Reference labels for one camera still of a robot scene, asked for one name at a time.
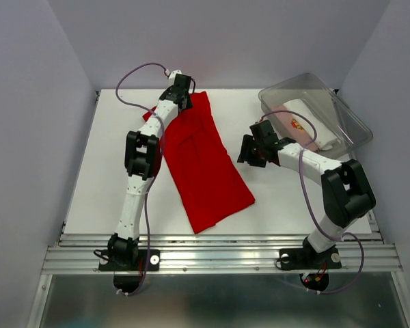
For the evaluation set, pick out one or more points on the aluminium mounting rail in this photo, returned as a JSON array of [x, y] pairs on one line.
[[207, 254]]

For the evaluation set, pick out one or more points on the red t-shirt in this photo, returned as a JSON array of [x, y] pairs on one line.
[[209, 185]]

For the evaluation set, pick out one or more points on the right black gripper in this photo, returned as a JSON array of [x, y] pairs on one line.
[[245, 154]]

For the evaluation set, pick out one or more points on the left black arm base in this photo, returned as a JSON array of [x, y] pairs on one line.
[[124, 255]]

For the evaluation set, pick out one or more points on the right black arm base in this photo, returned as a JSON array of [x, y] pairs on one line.
[[306, 258]]

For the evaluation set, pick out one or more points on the rolled white t-shirt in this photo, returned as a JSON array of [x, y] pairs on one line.
[[325, 139]]

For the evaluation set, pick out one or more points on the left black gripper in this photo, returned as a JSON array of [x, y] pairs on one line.
[[188, 104]]

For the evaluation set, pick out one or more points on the rolled pink t-shirt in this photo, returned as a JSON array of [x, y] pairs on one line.
[[292, 126]]

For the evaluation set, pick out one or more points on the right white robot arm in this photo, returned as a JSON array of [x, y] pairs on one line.
[[346, 191]]

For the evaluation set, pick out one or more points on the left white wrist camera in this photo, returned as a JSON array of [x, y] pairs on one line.
[[172, 74]]

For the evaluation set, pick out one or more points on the clear plastic bin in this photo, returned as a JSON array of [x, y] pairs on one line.
[[327, 107]]

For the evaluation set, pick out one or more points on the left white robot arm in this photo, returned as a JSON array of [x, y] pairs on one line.
[[143, 157]]

